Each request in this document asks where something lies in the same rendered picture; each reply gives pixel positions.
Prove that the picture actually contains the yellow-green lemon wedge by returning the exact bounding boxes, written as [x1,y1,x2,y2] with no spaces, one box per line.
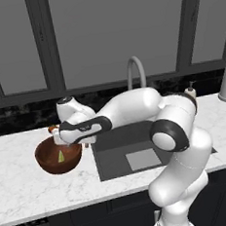
[56,149,66,165]

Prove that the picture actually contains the dark grey sink basin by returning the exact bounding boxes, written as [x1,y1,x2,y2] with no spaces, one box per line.
[89,113,220,183]

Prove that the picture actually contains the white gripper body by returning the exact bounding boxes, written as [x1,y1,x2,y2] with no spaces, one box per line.
[51,124,98,149]

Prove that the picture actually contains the small orange-brown object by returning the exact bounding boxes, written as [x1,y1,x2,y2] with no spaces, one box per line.
[47,124,61,133]

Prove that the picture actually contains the silver cupboard handle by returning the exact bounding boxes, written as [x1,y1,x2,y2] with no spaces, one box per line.
[153,209,162,226]

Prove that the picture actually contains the brown wooden bowl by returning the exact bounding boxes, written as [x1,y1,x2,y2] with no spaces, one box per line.
[32,132,87,177]

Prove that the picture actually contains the grey curved tap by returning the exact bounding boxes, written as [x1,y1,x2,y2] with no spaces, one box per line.
[124,55,148,91]

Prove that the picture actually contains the white soap dispenser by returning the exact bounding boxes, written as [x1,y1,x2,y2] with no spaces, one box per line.
[182,80,198,101]

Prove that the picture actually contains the dark framed window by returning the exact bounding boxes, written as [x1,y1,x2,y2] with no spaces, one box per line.
[0,0,226,109]

